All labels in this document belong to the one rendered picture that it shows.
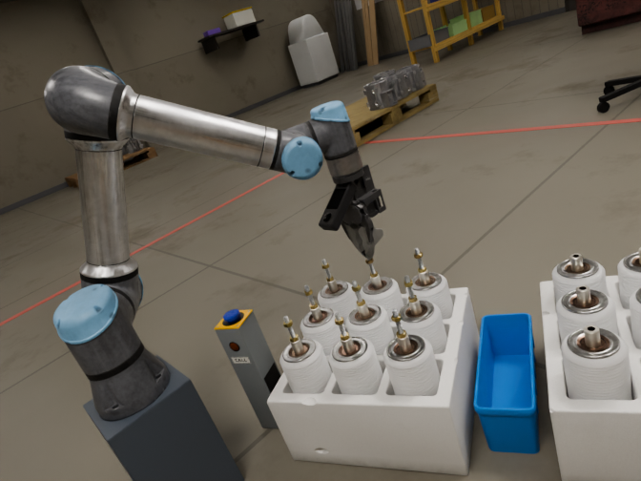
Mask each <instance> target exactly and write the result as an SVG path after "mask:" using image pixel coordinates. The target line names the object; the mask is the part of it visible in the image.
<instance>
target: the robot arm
mask: <svg viewBox="0 0 641 481"><path fill-rule="evenodd" d="M44 100H45V104H46V108H47V110H48V112H49V114H50V115H51V117H52V119H53V120H54V121H55V122H56V123H57V124H59V125H60V126H61V127H63V128H64V135H65V139H66V140H67V141H68V142H70V144H71V145H72V146H73V147H74V149H75V159H76V168H77V177H78V186H79V196H80V204H81V214H82V222H83V232H84V241H85V250H86V259H87V260H86V261H85V262H84V263H83V264H82V265H81V266H80V268H79V272H80V281H81V289H80V290H78V291H76V292H75V293H73V294H71V296H70V297H69V298H68V299H67V300H66V301H63V302H62V303H61V304H60V305H59V306H58V307H57V309H56V310H55V312H54V315H53V323H54V326H55V327H56V329H57V333H58V335H59V337H60V339H61V340H62V341H63V342H65V344H66V346H67V347H68V349H69V350H70V352H71V353H72V355H73V357H74V359H75V360H76V361H77V362H78V364H79V365H80V367H81V368H82V370H83V371H84V373H85V374H86V376H87V378H88V379H89V381H90V384H91V390H92V395H93V403H94V407H95V409H96V411H97V412H98V414H99V415H100V417H101V418H102V419H104V420H106V421H116V420H121V419H124V418H127V417H130V416H132V415H134V414H136V413H138V412H140V411H141V410H142V409H144V408H146V407H147V406H148V405H150V404H151V403H152V402H153V401H155V400H156V399H157V398H158V397H159V396H160V395H161V393H162V392H163V391H164V390H165V388H166V387H167V385H168V384H169V381H170V373H169V371H168V369H167V367H166V366H165V365H164V364H163V363H162V362H161V361H160V360H159V359H157V358H156V356H155V355H153V354H152V353H151V352H150V351H149V350H147V349H146V348H145V347H144V345H143V343H141V341H140V339H139V337H138V335H137V334H136V332H135V330H134V328H133V321H134V316H135V314H136V311H137V309H138V307H139V305H140V303H141V301H142V297H143V283H142V280H141V278H140V276H139V274H138V264H137V262H136V261H135V260H134V259H132V258H131V257H130V247H129V235H128V222H127V209H126V196H125V182H124V170H123V156H122V147H123V145H124V144H125V143H126V142H127V141H128V140H129V139H130V138H134V139H139V140H143V141H147V142H152V143H155V144H160V145H164V146H168V147H173V148H177V149H181V150H185V151H189V152H194V153H198V154H203V155H206V156H210V157H218V158H223V159H227V160H232V161H235V162H239V163H244V164H248V165H253V166H257V167H260V168H265V169H269V170H273V171H278V172H282V173H286V174H287V175H288V176H290V177H292V178H296V179H301V180H305V179H309V178H312V177H314V176H315V175H316V174H317V173H318V172H319V171H320V169H321V166H322V163H323V156H322V153H323V155H324V158H325V160H326V163H327V167H328V170H329V173H330V175H331V176H332V179H333V181H334V183H335V184H337V185H336V187H335V189H334V192H333V194H332V196H331V198H330V200H329V201H328V204H327V206H326V208H325V210H324V212H323V215H322V217H321V219H320V222H319V227H321V228H322V229H323V230H330V231H338V230H339V228H340V226H342V228H343V230H344V232H345V234H346V235H347V237H348V238H349V239H350V240H351V241H352V243H353V244H354V246H355V247H356V248H357V249H358V250H359V252H360V253H361V254H362V255H363V256H364V257H366V256H367V257H368V258H370V259H372V258H373V256H374V252H375V245H376V244H377V243H378V242H379V240H380V239H381V238H382V237H383V230H382V229H381V228H375V227H374V224H373V221H372V219H371V218H373V217H375V216H376V215H378V213H379V214H380V213H381V212H383V211H384V210H385V209H386V207H385V204H384V200H383V194H382V191H381V189H376V188H375V186H374V182H373V179H372V176H371V173H370V170H369V166H368V164H367V165H364V166H362V160H361V156H360V153H359V149H358V147H357V144H356V140H355V138H354V134H353V131H352V127H351V124H350V119H349V117H348V114H347V111H346V109H345V107H344V104H343V103H342V102H341V101H338V100H336V101H331V102H327V103H324V104H321V105H320V106H318V107H315V108H313V109H312V110H311V112H310V114H311V119H310V120H308V121H306V122H303V123H301V124H299V125H296V126H293V127H291V128H288V129H285V130H282V131H281V130H277V129H273V128H269V127H265V126H261V125H258V124H254V123H250V122H246V121H242V120H238V119H235V118H231V117H228V116H224V115H217V114H213V113H209V112H205V111H201V110H198V109H194V108H190V107H186V106H182V105H179V104H175V103H172V102H168V101H164V100H160V99H156V98H152V97H148V96H145V95H141V94H136V93H135V92H134V91H133V89H132V88H131V86H129V85H126V84H125V83H124V82H123V81H122V79H121V78H120V77H119V76H117V75H116V74H115V73H113V72H111V71H109V70H107V69H105V68H102V67H99V66H93V65H90V66H68V67H65V68H62V69H60V70H58V71H57V72H55V73H54V74H53V75H52V76H51V77H50V79H49V80H48V82H47V84H46V87H45V92H44ZM379 196H381V198H382V202H383V206H381V202H380V199H379ZM365 255H366V256H365Z"/></svg>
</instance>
